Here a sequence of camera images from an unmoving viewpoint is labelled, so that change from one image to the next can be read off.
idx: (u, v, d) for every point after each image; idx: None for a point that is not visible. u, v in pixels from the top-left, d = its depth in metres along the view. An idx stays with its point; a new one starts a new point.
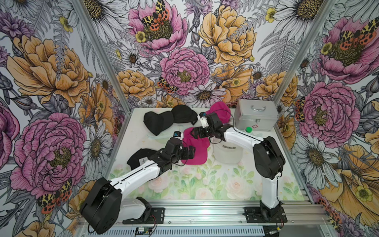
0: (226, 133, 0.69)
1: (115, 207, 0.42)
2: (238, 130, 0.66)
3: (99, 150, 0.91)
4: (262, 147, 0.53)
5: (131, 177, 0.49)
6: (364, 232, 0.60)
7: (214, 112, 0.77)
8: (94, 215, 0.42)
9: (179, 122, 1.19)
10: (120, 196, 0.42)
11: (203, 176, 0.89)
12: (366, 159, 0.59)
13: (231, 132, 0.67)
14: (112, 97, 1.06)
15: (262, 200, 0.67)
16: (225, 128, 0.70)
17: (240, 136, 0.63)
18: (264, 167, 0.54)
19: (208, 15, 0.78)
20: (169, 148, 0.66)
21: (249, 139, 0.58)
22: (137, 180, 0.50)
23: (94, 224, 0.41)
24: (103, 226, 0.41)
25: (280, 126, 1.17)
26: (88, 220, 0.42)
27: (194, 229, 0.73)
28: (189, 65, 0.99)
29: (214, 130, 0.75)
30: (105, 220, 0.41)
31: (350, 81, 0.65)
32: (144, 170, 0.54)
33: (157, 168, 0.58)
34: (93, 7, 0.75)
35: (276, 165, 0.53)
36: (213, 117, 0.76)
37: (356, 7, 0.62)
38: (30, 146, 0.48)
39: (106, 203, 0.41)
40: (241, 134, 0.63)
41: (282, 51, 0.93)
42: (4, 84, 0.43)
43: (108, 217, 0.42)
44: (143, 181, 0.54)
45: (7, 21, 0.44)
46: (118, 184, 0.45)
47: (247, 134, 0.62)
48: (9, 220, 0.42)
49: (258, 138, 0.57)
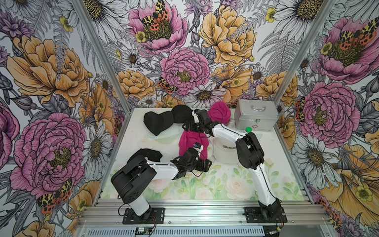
0: (214, 129, 0.76)
1: (144, 182, 0.47)
2: (224, 127, 0.73)
3: (99, 150, 0.91)
4: (243, 141, 0.60)
5: (161, 166, 0.56)
6: (364, 232, 0.60)
7: (204, 109, 0.83)
8: (126, 184, 0.46)
9: (179, 122, 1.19)
10: (155, 173, 0.48)
11: (203, 176, 0.89)
12: (366, 159, 0.59)
13: (218, 128, 0.74)
14: (112, 97, 1.06)
15: (260, 200, 0.68)
16: (213, 124, 0.78)
17: (225, 132, 0.70)
18: (245, 159, 0.62)
19: (208, 15, 0.78)
20: (186, 158, 0.72)
21: (233, 136, 0.65)
22: (163, 170, 0.56)
23: (122, 195, 0.45)
24: (127, 199, 0.45)
25: (280, 126, 1.17)
26: (117, 189, 0.47)
27: (194, 229, 0.73)
28: (189, 65, 0.99)
29: (204, 126, 0.82)
30: (133, 192, 0.46)
31: (350, 81, 0.65)
32: (169, 166, 0.61)
33: (176, 171, 0.64)
34: (93, 7, 0.75)
35: (255, 157, 0.61)
36: (203, 113, 0.83)
37: (356, 7, 0.62)
38: (30, 146, 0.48)
39: (143, 175, 0.47)
40: (227, 130, 0.70)
41: (282, 51, 0.93)
42: (4, 84, 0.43)
43: (137, 190, 0.47)
44: (163, 176, 0.59)
45: (7, 21, 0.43)
46: (153, 166, 0.52)
47: (232, 129, 0.69)
48: (9, 220, 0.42)
49: (241, 134, 0.64)
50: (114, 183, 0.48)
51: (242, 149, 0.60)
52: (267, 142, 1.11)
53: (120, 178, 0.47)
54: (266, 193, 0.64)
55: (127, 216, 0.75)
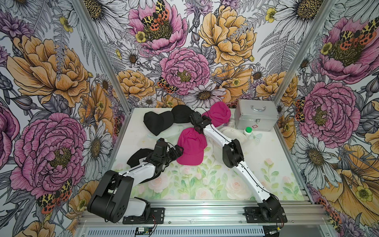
0: (205, 128, 0.86)
1: (126, 193, 0.45)
2: (214, 128, 0.84)
3: (99, 150, 0.91)
4: (228, 147, 0.73)
5: (135, 170, 0.54)
6: (364, 232, 0.60)
7: (197, 112, 0.94)
8: (108, 204, 0.43)
9: (178, 122, 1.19)
10: (132, 180, 0.46)
11: (203, 176, 0.89)
12: (366, 159, 0.59)
13: (208, 129, 0.84)
14: (112, 97, 1.06)
15: (258, 200, 0.70)
16: (205, 124, 0.87)
17: (214, 134, 0.81)
18: (227, 159, 0.76)
19: (208, 15, 0.78)
20: (158, 151, 0.72)
21: (220, 139, 0.78)
22: (139, 174, 0.54)
23: (108, 215, 0.42)
24: (116, 216, 0.43)
25: (280, 126, 1.17)
26: (100, 212, 0.43)
27: (194, 229, 0.73)
28: (189, 65, 0.99)
29: (197, 124, 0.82)
30: (119, 207, 0.43)
31: (350, 81, 0.65)
32: (144, 166, 0.60)
33: (154, 167, 0.64)
34: (93, 7, 0.75)
35: (236, 158, 0.76)
36: (195, 114, 0.94)
37: (356, 7, 0.62)
38: (30, 146, 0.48)
39: (121, 187, 0.45)
40: (216, 133, 0.81)
41: (282, 51, 0.93)
42: (4, 84, 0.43)
43: (122, 203, 0.44)
44: (142, 177, 0.57)
45: (7, 21, 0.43)
46: (127, 174, 0.50)
47: (220, 133, 0.80)
48: (9, 220, 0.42)
49: (228, 139, 0.76)
50: (94, 207, 0.43)
51: (227, 154, 0.73)
52: (267, 142, 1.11)
53: (99, 201, 0.44)
54: (256, 188, 0.70)
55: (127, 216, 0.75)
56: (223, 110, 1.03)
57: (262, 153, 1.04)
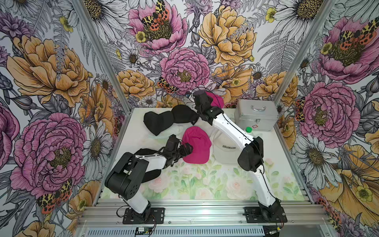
0: (216, 120, 0.66)
1: (141, 173, 0.49)
2: (229, 121, 0.64)
3: (99, 150, 0.91)
4: (251, 148, 0.56)
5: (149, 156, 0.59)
6: (364, 232, 0.60)
7: (204, 93, 0.69)
8: (123, 181, 0.47)
9: (178, 122, 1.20)
10: (147, 162, 0.50)
11: (203, 176, 0.89)
12: (366, 159, 0.59)
13: (220, 121, 0.64)
14: (112, 97, 1.06)
15: (260, 201, 0.68)
16: (214, 113, 0.66)
17: (230, 129, 0.62)
18: (246, 162, 0.60)
19: (208, 15, 0.78)
20: (169, 146, 0.76)
21: (239, 137, 0.59)
22: (152, 160, 0.58)
23: (122, 192, 0.46)
24: (129, 193, 0.46)
25: (280, 126, 1.18)
26: (115, 188, 0.47)
27: (193, 229, 0.73)
28: (189, 65, 0.99)
29: (203, 112, 0.69)
30: (133, 185, 0.47)
31: (350, 81, 0.65)
32: (157, 156, 0.64)
33: (165, 159, 0.68)
34: (93, 7, 0.75)
35: (256, 160, 0.61)
36: (202, 97, 0.69)
37: (356, 7, 0.62)
38: (30, 146, 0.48)
39: (137, 167, 0.49)
40: (232, 127, 0.62)
41: (282, 51, 0.93)
42: (4, 84, 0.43)
43: (136, 182, 0.48)
44: (153, 167, 0.60)
45: (7, 21, 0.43)
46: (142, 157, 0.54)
47: (239, 128, 0.61)
48: (9, 220, 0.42)
49: (248, 137, 0.59)
50: (111, 183, 0.47)
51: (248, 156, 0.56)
52: (267, 142, 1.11)
53: (115, 178, 0.47)
54: (266, 194, 0.64)
55: (127, 216, 0.75)
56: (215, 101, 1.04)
57: None
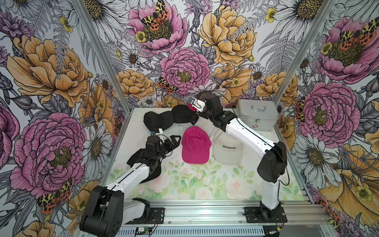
0: (230, 125, 0.60)
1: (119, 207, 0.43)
2: (245, 126, 0.57)
3: (99, 150, 0.91)
4: (274, 155, 0.49)
5: (126, 178, 0.51)
6: (364, 232, 0.60)
7: (216, 96, 0.64)
8: (100, 222, 0.41)
9: (178, 122, 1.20)
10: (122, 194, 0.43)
11: (203, 176, 0.89)
12: (366, 159, 0.59)
13: (235, 127, 0.58)
14: (112, 97, 1.06)
15: (262, 201, 0.67)
16: (227, 118, 0.61)
17: (246, 134, 0.56)
18: (267, 171, 0.52)
19: (208, 15, 0.78)
20: (150, 148, 0.67)
21: (258, 142, 0.52)
22: (132, 179, 0.52)
23: (102, 233, 0.41)
24: (111, 232, 0.41)
25: (280, 126, 1.18)
26: (94, 231, 0.41)
27: (193, 229, 0.73)
28: (189, 65, 0.99)
29: (214, 117, 0.64)
30: (112, 223, 0.41)
31: (350, 81, 0.65)
32: (136, 171, 0.56)
33: (146, 168, 0.60)
34: (93, 7, 0.75)
35: (280, 169, 0.53)
36: (213, 101, 0.64)
37: (356, 7, 0.62)
38: (30, 146, 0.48)
39: (110, 204, 0.42)
40: (248, 132, 0.56)
41: (282, 51, 0.93)
42: (4, 84, 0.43)
43: (115, 218, 0.42)
44: (136, 182, 0.55)
45: (7, 21, 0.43)
46: (116, 186, 0.46)
47: (257, 134, 0.55)
48: (9, 220, 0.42)
49: (268, 142, 0.52)
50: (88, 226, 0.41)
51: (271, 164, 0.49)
52: None
53: (91, 220, 0.42)
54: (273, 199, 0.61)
55: None
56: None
57: None
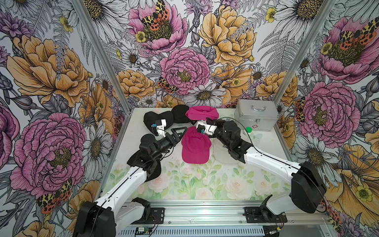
0: (248, 155, 0.58)
1: (108, 223, 0.40)
2: (262, 152, 0.55)
3: (99, 150, 0.91)
4: (303, 179, 0.43)
5: (118, 191, 0.47)
6: (364, 232, 0.60)
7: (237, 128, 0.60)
8: None
9: (178, 122, 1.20)
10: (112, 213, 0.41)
11: (203, 176, 0.89)
12: (366, 159, 0.59)
13: (253, 155, 0.56)
14: (112, 97, 1.06)
15: (267, 205, 0.65)
16: (244, 147, 0.60)
17: (266, 161, 0.52)
18: (302, 199, 0.45)
19: (208, 15, 0.78)
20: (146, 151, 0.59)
21: (281, 167, 0.48)
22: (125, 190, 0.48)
23: None
24: None
25: (280, 126, 1.18)
26: None
27: (193, 229, 0.73)
28: (189, 65, 0.99)
29: (232, 149, 0.62)
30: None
31: (350, 81, 0.65)
32: (130, 179, 0.52)
33: (143, 173, 0.56)
34: (93, 7, 0.75)
35: (317, 196, 0.44)
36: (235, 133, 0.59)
37: (356, 7, 0.62)
38: (30, 146, 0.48)
39: (98, 222, 0.40)
40: (268, 158, 0.52)
41: (282, 51, 0.93)
42: (4, 84, 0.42)
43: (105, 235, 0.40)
44: (131, 191, 0.51)
45: (7, 21, 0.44)
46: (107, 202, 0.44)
47: (278, 158, 0.51)
48: (9, 220, 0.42)
49: (290, 165, 0.47)
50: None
51: (304, 190, 0.43)
52: (267, 142, 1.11)
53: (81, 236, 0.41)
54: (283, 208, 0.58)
55: None
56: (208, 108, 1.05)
57: None
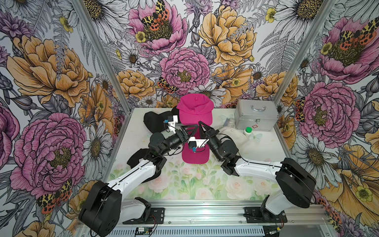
0: (238, 168, 0.61)
1: (114, 207, 0.41)
2: (248, 160, 0.59)
3: (99, 150, 0.91)
4: (286, 175, 0.45)
5: (128, 178, 0.49)
6: (364, 232, 0.60)
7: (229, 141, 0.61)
8: (96, 217, 0.42)
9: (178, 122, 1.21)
10: (120, 195, 0.42)
11: (203, 176, 0.89)
12: (366, 159, 0.59)
13: (242, 166, 0.60)
14: (112, 97, 1.06)
15: (267, 206, 0.64)
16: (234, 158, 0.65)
17: (253, 167, 0.55)
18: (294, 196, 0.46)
19: (208, 15, 0.78)
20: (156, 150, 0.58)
21: (266, 169, 0.51)
22: (133, 179, 0.50)
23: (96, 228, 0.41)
24: (104, 229, 0.41)
25: (280, 126, 1.17)
26: (89, 224, 0.42)
27: (193, 229, 0.73)
28: (189, 65, 0.99)
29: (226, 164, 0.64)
30: (106, 222, 0.41)
31: (350, 81, 0.65)
32: (140, 170, 0.54)
33: (153, 167, 0.58)
34: (93, 7, 0.75)
35: (308, 190, 0.45)
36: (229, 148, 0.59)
37: (356, 7, 0.62)
38: (30, 146, 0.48)
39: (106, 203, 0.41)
40: (254, 164, 0.56)
41: (282, 51, 0.93)
42: (4, 84, 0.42)
43: (110, 217, 0.42)
44: (140, 180, 0.54)
45: (7, 21, 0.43)
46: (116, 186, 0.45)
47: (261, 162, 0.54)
48: (9, 220, 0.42)
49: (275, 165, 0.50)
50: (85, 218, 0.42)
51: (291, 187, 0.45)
52: (267, 142, 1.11)
53: (89, 214, 0.42)
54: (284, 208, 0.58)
55: None
56: (203, 98, 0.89)
57: (262, 153, 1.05)
